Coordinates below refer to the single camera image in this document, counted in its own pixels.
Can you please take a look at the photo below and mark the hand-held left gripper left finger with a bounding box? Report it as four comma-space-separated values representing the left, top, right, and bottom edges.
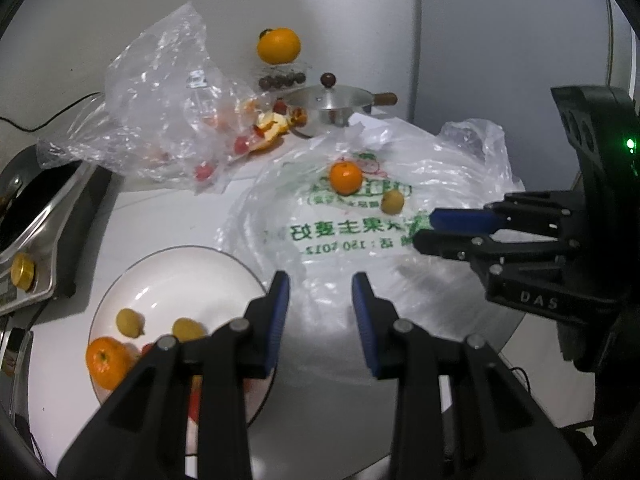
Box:
56, 270, 291, 480

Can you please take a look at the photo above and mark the steel pot with wooden handle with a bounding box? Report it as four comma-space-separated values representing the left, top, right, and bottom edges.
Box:
289, 91, 399, 139

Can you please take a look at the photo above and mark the mandarin orange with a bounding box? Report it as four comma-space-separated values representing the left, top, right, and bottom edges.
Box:
329, 160, 364, 197
85, 336, 138, 392

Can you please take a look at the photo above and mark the thin black cable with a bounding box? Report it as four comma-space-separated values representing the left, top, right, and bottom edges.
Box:
507, 366, 532, 397

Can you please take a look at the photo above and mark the black power cable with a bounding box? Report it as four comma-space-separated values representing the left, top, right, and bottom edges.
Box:
0, 91, 103, 133

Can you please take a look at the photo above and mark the white plate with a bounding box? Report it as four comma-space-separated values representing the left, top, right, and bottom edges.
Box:
89, 251, 273, 426

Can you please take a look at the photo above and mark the clear plastic bag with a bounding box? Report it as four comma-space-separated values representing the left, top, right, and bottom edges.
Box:
37, 2, 291, 196

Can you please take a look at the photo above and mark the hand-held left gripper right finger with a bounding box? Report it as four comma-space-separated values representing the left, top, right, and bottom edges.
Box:
351, 271, 586, 480

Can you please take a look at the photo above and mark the steel gas stove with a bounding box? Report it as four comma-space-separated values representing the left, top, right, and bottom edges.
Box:
0, 144, 113, 316

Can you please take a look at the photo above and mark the green printed plastic bag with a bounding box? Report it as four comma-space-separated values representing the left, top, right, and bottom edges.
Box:
217, 117, 526, 321

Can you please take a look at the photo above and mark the orange peel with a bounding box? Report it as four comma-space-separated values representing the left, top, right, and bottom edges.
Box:
250, 110, 308, 153

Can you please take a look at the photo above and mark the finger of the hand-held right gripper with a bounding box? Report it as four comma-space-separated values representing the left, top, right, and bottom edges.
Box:
429, 191, 586, 236
413, 230, 581, 267

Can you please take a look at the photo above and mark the large orange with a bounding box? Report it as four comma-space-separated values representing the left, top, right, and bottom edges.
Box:
256, 27, 302, 65

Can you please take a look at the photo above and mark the clear container of dark fruits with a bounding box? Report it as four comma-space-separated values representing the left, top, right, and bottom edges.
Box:
256, 60, 309, 92

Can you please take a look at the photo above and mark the gold stove knob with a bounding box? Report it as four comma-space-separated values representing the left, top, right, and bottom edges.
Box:
11, 253, 38, 291

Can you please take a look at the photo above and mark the yellow-brown longan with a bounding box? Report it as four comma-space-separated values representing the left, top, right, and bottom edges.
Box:
116, 308, 147, 338
380, 190, 405, 215
172, 317, 207, 342

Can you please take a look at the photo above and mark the steel pot lid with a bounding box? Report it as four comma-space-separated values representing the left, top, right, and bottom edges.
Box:
282, 72, 373, 111

